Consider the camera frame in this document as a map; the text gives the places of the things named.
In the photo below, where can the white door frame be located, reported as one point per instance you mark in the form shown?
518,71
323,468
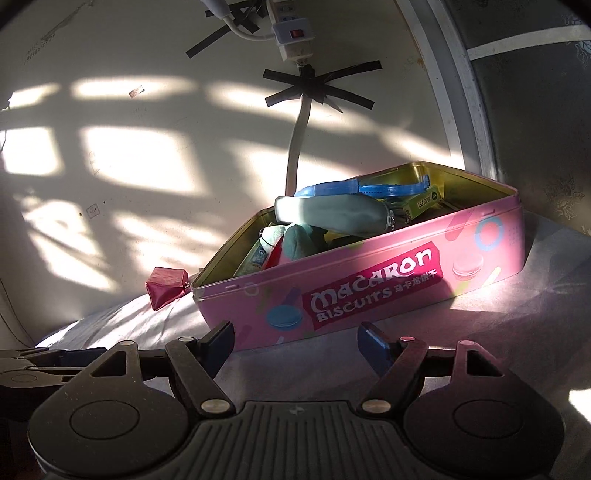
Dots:
466,92

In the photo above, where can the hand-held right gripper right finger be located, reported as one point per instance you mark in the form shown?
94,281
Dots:
371,344

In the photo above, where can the small green box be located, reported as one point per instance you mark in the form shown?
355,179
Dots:
418,203

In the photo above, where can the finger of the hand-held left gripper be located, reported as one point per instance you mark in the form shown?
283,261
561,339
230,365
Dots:
81,357

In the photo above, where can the pink biscuit tin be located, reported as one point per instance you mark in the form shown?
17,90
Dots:
369,295

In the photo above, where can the white wall sticker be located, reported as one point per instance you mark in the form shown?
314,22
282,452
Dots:
93,211

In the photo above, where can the black tape cross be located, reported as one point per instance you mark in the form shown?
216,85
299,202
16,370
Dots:
318,85
207,41

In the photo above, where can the red pouch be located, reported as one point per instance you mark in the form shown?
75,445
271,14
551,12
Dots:
164,286

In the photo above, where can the white power strip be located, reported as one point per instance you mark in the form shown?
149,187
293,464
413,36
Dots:
293,44

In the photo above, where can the blue plastic clip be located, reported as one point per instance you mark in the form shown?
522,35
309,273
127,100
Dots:
330,188
392,188

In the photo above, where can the dark patterned panel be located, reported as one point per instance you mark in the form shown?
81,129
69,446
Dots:
531,115

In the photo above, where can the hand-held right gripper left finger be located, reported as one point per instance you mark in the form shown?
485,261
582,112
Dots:
219,341

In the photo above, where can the small printed packet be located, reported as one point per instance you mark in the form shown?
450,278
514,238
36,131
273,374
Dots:
251,261

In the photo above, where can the small red wall sticker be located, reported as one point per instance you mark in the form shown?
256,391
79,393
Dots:
136,91

